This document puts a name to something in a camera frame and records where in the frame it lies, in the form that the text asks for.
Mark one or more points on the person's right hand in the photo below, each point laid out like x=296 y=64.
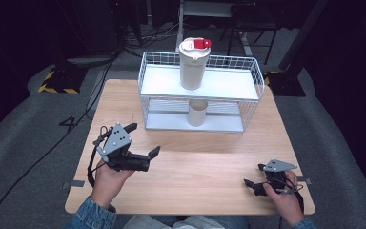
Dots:
x=284 y=203

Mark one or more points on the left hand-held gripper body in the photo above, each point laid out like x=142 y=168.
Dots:
x=116 y=141

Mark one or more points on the black metal chair frame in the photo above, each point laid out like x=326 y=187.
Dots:
x=254 y=25

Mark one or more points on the person's left hand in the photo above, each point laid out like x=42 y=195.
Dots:
x=109 y=184

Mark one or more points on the person's legs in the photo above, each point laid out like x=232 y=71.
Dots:
x=171 y=223

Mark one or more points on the white metal stand frame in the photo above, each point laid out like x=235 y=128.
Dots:
x=179 y=31

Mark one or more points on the black yellow striped stand base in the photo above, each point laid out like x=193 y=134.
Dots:
x=62 y=81
x=286 y=84

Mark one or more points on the white cup with red lid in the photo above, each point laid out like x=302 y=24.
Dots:
x=192 y=73

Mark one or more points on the black slanted stand pole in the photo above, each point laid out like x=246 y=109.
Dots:
x=301 y=35

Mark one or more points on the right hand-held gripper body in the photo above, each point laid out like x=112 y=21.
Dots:
x=278 y=173

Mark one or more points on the grey tape strip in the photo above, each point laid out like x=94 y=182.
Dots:
x=76 y=184
x=306 y=180

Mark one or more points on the white paper cup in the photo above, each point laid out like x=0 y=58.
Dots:
x=197 y=116

